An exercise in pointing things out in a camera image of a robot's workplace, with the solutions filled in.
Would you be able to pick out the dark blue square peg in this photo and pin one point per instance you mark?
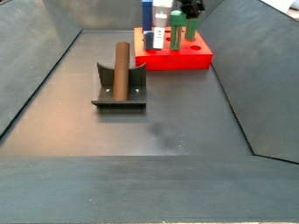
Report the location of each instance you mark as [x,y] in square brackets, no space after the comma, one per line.
[147,15]

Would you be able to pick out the brown oval cylinder peg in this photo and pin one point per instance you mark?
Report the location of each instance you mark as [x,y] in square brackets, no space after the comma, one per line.
[121,62]

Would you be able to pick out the light blue arch peg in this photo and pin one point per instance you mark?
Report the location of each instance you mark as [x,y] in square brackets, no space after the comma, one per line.
[148,40]

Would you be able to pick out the black curved fixture cradle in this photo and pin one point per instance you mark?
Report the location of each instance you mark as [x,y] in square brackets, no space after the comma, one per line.
[136,88]

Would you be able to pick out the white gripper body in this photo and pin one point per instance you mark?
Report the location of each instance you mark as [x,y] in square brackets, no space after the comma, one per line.
[161,8]

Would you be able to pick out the green pentagon arrow peg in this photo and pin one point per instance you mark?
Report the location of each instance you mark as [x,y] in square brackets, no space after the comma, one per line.
[176,21]

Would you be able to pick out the green star peg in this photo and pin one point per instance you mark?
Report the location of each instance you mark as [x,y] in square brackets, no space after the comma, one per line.
[191,26]

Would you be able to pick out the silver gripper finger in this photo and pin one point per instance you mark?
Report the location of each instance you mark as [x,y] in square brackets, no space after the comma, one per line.
[157,38]

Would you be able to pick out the red peg board base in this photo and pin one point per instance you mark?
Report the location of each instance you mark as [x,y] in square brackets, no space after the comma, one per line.
[192,56]

